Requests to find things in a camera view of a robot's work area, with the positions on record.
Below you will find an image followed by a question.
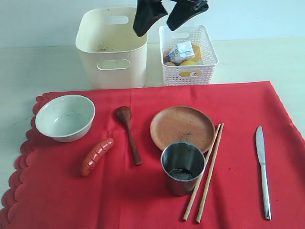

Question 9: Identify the small milk carton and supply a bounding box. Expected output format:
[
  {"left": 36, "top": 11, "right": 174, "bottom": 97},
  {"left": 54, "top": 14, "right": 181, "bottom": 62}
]
[{"left": 166, "top": 41, "right": 195, "bottom": 64}]

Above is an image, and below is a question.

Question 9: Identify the fried breaded nugget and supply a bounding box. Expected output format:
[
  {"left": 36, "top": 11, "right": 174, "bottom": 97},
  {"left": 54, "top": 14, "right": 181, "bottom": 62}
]
[{"left": 163, "top": 49, "right": 171, "bottom": 58}]

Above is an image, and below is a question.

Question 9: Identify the yellow cheese wedge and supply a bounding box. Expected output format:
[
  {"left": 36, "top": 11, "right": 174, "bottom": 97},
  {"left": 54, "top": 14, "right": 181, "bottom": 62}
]
[{"left": 192, "top": 43, "right": 202, "bottom": 62}]

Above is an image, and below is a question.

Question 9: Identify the brown egg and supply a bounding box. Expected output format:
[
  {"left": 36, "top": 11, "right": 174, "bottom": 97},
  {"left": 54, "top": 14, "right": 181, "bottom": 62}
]
[{"left": 165, "top": 62, "right": 176, "bottom": 66}]

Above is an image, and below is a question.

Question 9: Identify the yellow lemon with sticker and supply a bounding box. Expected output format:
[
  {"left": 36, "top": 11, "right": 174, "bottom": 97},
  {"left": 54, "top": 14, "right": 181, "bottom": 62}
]
[{"left": 179, "top": 60, "right": 198, "bottom": 77}]

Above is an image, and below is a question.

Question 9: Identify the stainless steel table knife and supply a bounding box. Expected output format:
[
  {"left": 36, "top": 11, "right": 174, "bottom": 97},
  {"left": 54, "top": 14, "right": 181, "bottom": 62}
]
[{"left": 255, "top": 126, "right": 272, "bottom": 220}]

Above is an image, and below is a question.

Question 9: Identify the red toy sausage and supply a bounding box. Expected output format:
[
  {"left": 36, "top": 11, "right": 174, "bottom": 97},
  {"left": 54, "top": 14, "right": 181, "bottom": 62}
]
[{"left": 80, "top": 137, "right": 114, "bottom": 177}]

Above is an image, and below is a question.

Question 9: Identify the stainless steel cup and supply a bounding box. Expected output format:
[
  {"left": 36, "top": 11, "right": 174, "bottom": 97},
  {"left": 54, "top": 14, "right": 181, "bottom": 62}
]
[{"left": 160, "top": 142, "right": 206, "bottom": 196}]

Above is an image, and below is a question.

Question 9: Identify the cream plastic bin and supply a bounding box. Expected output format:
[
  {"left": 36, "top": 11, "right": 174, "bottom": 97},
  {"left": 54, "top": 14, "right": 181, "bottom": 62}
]
[{"left": 75, "top": 7, "right": 147, "bottom": 89}]

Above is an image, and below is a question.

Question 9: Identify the white perforated plastic basket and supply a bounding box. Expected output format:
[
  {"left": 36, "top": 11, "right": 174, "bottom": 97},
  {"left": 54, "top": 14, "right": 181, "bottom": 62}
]
[{"left": 159, "top": 25, "right": 219, "bottom": 86}]

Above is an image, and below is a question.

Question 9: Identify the dark wooden spoon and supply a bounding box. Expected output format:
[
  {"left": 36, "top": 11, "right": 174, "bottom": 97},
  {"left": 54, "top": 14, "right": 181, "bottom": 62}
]
[{"left": 115, "top": 106, "right": 142, "bottom": 166}]

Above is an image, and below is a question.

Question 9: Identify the brown wooden plate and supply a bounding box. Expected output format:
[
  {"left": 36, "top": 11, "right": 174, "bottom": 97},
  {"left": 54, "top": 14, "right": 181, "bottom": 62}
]
[{"left": 150, "top": 105, "right": 215, "bottom": 152}]

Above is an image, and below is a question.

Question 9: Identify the white ceramic bowl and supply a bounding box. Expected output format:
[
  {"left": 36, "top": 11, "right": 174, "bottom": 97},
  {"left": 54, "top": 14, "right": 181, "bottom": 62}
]
[{"left": 35, "top": 94, "right": 96, "bottom": 143}]

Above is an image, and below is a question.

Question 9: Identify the wooden chopstick left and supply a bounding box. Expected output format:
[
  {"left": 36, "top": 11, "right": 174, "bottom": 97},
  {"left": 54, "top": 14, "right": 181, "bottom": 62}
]
[{"left": 183, "top": 123, "right": 222, "bottom": 221}]

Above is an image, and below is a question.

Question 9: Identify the wooden chopstick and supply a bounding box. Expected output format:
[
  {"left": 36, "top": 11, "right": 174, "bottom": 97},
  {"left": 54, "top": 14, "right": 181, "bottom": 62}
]
[
  {"left": 196, "top": 123, "right": 224, "bottom": 223},
  {"left": 183, "top": 123, "right": 222, "bottom": 221}
]

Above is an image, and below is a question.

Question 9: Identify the wooden chopstick right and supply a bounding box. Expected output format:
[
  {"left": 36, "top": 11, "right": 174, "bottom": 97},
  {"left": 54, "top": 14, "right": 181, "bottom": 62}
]
[{"left": 196, "top": 123, "right": 224, "bottom": 223}]

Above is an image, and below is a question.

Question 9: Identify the red scalloped tablecloth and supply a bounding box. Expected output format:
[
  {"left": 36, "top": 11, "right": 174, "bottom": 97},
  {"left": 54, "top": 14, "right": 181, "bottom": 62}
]
[{"left": 0, "top": 82, "right": 305, "bottom": 229}]

